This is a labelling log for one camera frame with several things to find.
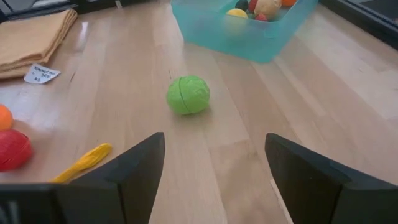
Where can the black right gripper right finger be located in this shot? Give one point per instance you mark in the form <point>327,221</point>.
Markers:
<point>320,189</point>

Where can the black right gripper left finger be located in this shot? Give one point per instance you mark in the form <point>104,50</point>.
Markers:
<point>133,180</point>

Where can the round green toy fruit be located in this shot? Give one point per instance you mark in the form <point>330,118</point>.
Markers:
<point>188,95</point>

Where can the pink toy raspberry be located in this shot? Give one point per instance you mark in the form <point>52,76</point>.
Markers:
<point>261,17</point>

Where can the tan toy potato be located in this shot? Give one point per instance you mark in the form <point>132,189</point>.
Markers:
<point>267,7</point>

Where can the yellow toy lemon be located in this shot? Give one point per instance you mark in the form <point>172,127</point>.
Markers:
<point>237,13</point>

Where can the small red toy raspberry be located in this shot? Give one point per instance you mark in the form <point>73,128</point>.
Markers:
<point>252,5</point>

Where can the small black toy blackberry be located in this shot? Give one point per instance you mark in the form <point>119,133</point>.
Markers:
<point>242,4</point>

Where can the yellow toy pepper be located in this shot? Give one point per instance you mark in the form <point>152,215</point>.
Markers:
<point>84,161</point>

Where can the white paper tag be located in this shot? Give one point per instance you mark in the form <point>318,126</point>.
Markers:
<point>42,74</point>

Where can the smooth orange toy orange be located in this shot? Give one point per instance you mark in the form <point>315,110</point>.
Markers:
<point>4,117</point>

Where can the teal translucent plastic container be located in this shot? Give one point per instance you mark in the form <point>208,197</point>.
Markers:
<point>224,37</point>

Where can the folded yellow cloth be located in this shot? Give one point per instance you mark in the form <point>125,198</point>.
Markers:
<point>31,40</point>

